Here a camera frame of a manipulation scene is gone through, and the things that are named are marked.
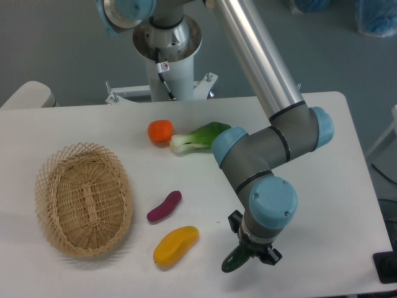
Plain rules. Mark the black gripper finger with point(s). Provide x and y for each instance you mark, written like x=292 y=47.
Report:
x=235 y=220
x=270 y=256

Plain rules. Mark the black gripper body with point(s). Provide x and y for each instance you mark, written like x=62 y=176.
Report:
x=259 y=246

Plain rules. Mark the dark green cucumber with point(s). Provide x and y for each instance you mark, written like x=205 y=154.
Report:
x=238 y=257

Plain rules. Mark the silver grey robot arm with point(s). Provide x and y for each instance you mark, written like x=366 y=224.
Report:
x=247 y=160

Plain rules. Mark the yellow mango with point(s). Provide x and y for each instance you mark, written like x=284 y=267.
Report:
x=175 y=245

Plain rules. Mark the purple sweet potato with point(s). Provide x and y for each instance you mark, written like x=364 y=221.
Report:
x=166 y=208

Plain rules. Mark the green bok choy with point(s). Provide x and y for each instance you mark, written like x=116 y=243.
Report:
x=201 y=138

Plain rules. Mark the black device at edge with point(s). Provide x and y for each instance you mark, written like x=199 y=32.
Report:
x=385 y=264

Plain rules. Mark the orange persimmon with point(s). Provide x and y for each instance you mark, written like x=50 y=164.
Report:
x=160 y=131

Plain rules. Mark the woven wicker basket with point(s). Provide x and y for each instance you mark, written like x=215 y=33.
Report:
x=83 y=200

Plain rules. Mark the white chair back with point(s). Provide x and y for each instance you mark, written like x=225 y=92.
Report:
x=31 y=95

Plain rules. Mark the blue plastic bag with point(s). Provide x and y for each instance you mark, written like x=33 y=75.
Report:
x=376 y=18

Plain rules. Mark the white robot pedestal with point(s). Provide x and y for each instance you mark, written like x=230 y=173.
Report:
x=169 y=61

